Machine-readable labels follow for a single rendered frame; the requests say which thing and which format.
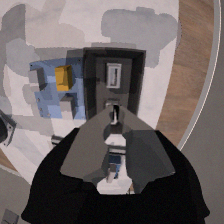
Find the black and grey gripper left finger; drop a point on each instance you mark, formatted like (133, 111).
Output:
(81, 156)

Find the yellow-brown block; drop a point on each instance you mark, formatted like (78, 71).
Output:
(63, 76)

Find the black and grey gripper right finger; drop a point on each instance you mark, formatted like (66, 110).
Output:
(152, 157)

